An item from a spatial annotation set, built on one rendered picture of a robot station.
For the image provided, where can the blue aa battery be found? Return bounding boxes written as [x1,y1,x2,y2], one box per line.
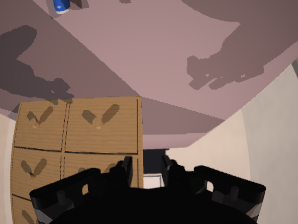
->
[53,0,71,14]

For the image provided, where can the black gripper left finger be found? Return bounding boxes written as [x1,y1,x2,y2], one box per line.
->
[29,156,133,224]

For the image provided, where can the small brown chest of drawers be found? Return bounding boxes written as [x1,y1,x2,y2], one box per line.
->
[10,96,144,224]

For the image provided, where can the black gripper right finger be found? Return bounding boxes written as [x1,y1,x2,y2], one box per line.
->
[161,155,266,222]

